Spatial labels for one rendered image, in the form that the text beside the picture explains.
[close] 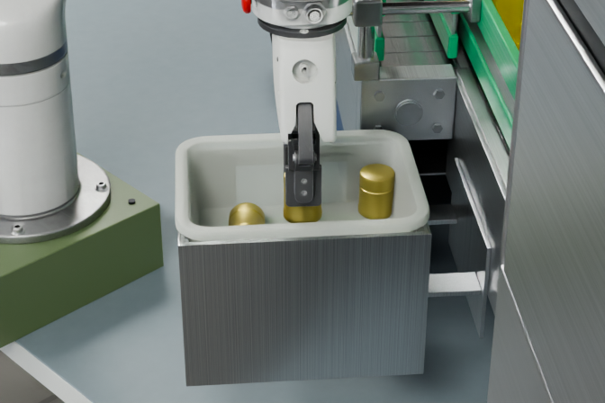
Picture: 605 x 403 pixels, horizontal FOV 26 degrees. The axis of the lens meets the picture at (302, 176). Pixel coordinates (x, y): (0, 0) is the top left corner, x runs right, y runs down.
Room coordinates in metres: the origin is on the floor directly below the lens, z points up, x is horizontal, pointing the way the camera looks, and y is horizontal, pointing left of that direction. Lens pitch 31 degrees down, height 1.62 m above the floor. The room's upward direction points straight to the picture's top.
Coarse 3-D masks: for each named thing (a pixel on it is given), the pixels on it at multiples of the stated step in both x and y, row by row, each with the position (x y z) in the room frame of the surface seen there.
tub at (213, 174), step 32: (192, 160) 1.09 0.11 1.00; (224, 160) 1.10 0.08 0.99; (256, 160) 1.10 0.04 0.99; (320, 160) 1.11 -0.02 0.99; (352, 160) 1.11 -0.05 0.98; (384, 160) 1.11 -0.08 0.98; (192, 192) 1.06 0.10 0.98; (224, 192) 1.10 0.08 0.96; (256, 192) 1.10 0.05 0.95; (352, 192) 1.11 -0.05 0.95; (416, 192) 1.00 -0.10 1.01; (192, 224) 0.95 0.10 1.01; (224, 224) 1.06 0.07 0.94; (288, 224) 0.95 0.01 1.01; (320, 224) 0.95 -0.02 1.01; (352, 224) 0.95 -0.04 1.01; (384, 224) 0.95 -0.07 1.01; (416, 224) 0.96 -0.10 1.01
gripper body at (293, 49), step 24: (264, 24) 0.99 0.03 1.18; (336, 24) 0.99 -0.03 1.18; (288, 48) 0.97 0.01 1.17; (312, 48) 0.97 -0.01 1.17; (288, 72) 0.97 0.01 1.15; (312, 72) 0.98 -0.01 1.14; (336, 72) 0.99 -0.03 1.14; (288, 96) 0.97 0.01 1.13; (312, 96) 0.96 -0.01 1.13; (336, 96) 0.98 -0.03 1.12; (288, 120) 0.96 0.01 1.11; (312, 120) 0.97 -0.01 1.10; (336, 120) 0.98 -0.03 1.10
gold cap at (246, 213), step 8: (240, 208) 1.04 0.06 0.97; (248, 208) 1.04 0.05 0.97; (256, 208) 1.04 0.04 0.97; (232, 216) 1.03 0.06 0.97; (240, 216) 1.02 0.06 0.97; (248, 216) 1.02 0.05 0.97; (256, 216) 1.03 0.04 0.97; (264, 216) 1.04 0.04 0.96; (232, 224) 1.02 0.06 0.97; (240, 224) 1.01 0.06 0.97; (248, 224) 1.01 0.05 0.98; (256, 224) 1.01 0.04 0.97
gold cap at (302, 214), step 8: (288, 208) 1.00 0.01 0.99; (296, 208) 1.00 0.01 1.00; (304, 208) 1.00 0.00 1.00; (312, 208) 1.00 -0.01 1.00; (320, 208) 1.01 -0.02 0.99; (288, 216) 1.00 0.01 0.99; (296, 216) 1.00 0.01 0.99; (304, 216) 1.00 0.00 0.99; (312, 216) 1.00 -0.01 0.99; (320, 216) 1.01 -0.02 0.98
